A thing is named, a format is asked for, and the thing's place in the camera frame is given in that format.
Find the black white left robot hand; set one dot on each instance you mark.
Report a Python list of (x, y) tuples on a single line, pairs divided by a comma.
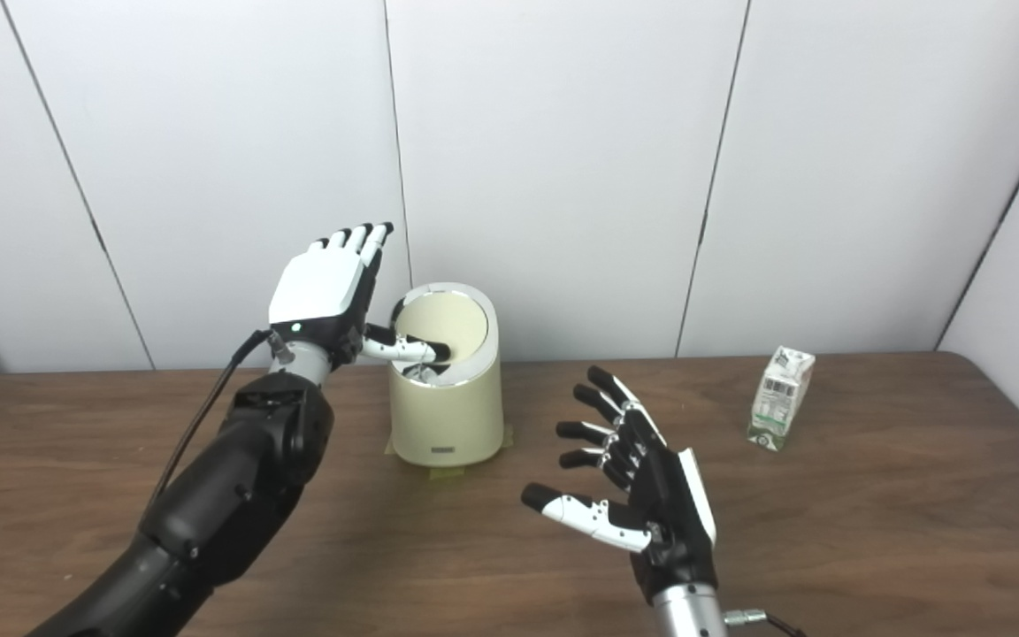
[(319, 287)]

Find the yellow tape strip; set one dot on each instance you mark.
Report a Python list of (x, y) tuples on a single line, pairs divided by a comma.
[(446, 473)]

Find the cream round bin lid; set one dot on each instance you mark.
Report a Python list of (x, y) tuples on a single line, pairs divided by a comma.
[(452, 320)]

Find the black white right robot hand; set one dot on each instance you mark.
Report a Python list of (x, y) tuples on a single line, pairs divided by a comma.
[(669, 504)]

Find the white green milk carton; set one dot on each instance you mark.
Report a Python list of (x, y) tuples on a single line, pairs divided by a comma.
[(779, 398)]

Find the cream-colored round bin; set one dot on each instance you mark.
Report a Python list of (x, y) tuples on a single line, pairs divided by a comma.
[(448, 416)]

